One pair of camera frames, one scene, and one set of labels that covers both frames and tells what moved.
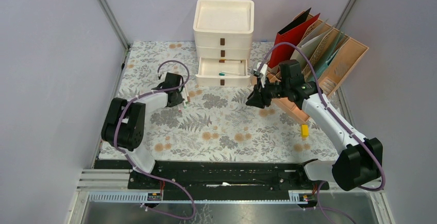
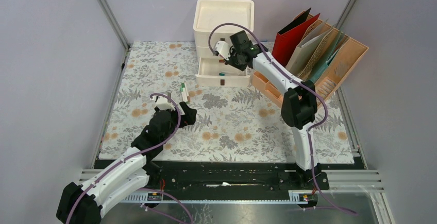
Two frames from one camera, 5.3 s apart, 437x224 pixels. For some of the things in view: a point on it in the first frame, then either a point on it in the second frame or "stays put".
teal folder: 331,51 stays put
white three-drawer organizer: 223,31 stays put
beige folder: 307,45 stays put
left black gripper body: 179,98 → 186,119
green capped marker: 185,101 stays put
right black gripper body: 274,90 → 234,60
